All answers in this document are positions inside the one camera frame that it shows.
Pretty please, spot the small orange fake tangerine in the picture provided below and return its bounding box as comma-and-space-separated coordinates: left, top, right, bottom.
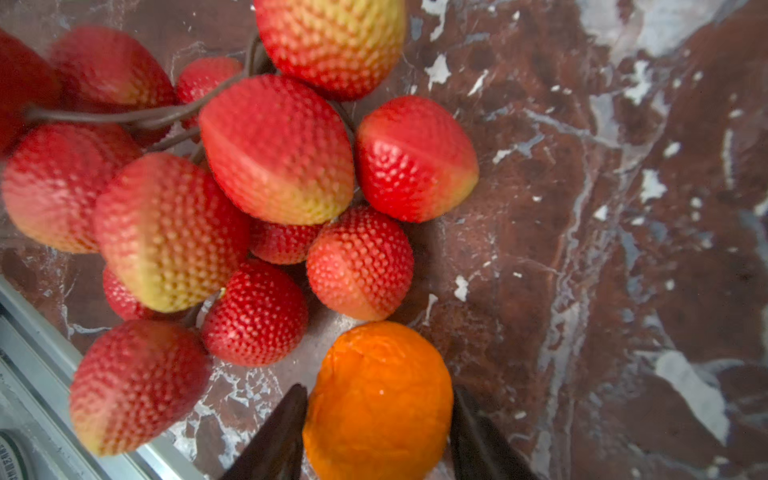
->
303, 321, 454, 479

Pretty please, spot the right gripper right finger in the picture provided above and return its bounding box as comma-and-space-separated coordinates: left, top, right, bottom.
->
450, 386, 539, 480

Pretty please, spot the aluminium front rail frame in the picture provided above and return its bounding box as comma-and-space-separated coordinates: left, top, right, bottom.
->
1, 279, 203, 479

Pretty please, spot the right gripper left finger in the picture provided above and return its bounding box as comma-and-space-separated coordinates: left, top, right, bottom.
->
220, 383, 308, 480

